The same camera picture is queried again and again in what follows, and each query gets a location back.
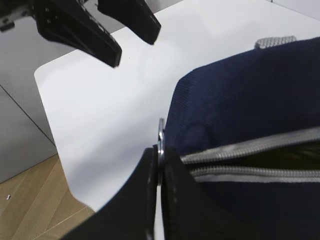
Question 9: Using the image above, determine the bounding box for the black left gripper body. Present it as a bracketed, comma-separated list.
[0, 0, 36, 32]

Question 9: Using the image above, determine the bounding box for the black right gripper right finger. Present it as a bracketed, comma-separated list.
[161, 148, 253, 240]

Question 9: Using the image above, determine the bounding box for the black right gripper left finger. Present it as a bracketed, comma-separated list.
[63, 147, 158, 240]

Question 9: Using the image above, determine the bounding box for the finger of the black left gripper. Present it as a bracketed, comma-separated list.
[97, 0, 162, 45]
[33, 0, 122, 68]

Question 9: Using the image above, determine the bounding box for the navy blue lunch bag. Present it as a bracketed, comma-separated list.
[164, 37, 320, 240]

